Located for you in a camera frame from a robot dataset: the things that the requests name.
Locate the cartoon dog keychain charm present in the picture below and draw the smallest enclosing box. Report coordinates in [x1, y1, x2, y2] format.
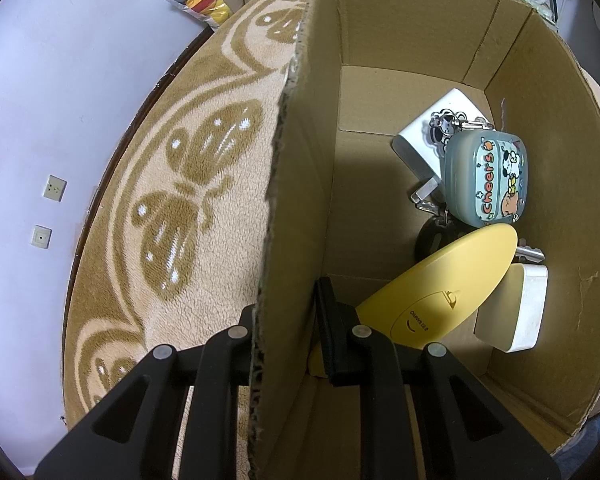
[427, 109, 470, 149]

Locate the silver key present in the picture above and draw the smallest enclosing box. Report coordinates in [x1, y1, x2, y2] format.
[514, 244, 546, 264]

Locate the black key fob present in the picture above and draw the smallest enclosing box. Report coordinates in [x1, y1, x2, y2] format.
[414, 216, 458, 262]

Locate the cartoon print earbud case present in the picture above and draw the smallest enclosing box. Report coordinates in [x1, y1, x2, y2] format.
[444, 129, 527, 225]

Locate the white plug charger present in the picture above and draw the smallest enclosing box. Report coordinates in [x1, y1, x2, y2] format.
[391, 88, 496, 204]

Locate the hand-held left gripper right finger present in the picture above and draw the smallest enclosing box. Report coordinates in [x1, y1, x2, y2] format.
[313, 276, 562, 480]

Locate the small white rectangular case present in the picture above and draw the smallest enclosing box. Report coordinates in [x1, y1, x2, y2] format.
[474, 262, 550, 354]

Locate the beige butterfly pattern rug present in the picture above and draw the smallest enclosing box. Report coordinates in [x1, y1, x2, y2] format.
[60, 27, 216, 428]

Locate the yellow oval plastic case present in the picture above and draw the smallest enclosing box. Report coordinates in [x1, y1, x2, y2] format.
[307, 223, 520, 377]

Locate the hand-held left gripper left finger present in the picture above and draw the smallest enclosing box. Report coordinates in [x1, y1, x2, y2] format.
[34, 304, 258, 480]

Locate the brown cardboard box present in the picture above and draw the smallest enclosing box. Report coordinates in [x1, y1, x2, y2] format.
[247, 0, 600, 480]

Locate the three-hole wall socket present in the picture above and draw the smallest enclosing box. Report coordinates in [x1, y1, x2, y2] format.
[44, 175, 67, 203]

